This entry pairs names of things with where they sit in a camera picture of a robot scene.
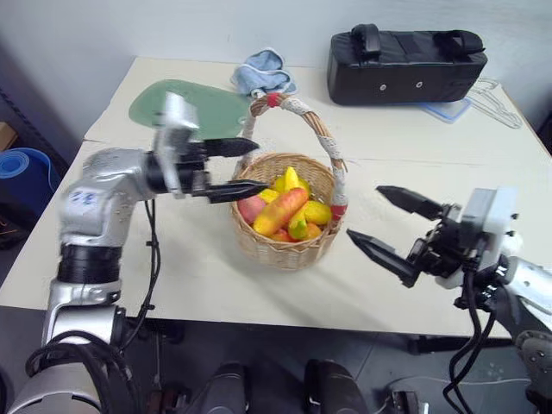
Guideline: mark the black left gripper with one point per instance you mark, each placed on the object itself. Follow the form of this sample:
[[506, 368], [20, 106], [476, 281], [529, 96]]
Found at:
[[194, 168]]

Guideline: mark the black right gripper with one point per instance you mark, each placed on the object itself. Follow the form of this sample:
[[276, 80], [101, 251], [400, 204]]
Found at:
[[444, 252]]

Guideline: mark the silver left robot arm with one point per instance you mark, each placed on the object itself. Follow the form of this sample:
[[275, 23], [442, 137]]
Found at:
[[103, 172]]

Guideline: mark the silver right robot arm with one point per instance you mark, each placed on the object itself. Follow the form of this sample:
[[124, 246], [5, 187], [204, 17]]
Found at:
[[530, 280]]

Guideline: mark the red peach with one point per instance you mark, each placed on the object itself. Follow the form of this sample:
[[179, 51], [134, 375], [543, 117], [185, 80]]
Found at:
[[250, 209]]

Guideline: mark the small yellow fruit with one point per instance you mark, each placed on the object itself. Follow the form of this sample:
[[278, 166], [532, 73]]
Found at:
[[268, 195]]

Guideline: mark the green mat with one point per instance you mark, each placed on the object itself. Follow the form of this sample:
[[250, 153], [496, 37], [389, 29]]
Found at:
[[215, 112]]

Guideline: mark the yellow banana bunch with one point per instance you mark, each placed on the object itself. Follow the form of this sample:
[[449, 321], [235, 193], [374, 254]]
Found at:
[[290, 179]]

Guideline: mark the long orange yellow fruit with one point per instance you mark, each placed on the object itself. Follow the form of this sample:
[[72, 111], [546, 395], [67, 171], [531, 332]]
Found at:
[[280, 211]]

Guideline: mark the yellow mango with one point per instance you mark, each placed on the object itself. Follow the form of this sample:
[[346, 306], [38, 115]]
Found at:
[[318, 211]]

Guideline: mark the red orange fruit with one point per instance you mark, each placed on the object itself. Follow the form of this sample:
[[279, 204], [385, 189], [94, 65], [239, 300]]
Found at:
[[282, 236]]

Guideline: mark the yellow green pear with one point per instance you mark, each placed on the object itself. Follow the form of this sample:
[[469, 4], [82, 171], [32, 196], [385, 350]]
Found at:
[[297, 228]]

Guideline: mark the light blue cloth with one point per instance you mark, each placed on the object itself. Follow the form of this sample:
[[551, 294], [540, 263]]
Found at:
[[263, 73]]

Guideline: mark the blue rimmed container lid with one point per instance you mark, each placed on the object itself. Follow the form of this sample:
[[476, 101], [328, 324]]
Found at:
[[448, 112]]

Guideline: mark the black padded bag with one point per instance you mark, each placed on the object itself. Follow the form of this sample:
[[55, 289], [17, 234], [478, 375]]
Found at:
[[401, 73]]

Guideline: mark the clear plastic hanger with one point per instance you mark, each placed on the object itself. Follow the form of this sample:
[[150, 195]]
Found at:
[[496, 103]]

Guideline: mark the dark rounded shape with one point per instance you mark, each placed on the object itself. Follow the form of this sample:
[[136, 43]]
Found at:
[[226, 390], [332, 388]]

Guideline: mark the blue rolled mat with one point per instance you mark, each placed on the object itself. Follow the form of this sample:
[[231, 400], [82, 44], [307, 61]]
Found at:
[[23, 172]]

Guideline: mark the cardboard box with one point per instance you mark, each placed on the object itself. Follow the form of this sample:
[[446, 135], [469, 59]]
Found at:
[[6, 136]]

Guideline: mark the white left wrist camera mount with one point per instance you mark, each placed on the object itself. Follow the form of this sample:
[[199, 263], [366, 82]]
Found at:
[[174, 125]]

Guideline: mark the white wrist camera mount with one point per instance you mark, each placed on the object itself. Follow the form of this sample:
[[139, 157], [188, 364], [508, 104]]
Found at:
[[174, 125], [502, 220]]

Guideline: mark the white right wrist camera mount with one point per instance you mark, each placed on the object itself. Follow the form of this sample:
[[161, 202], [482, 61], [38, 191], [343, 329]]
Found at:
[[502, 220]]

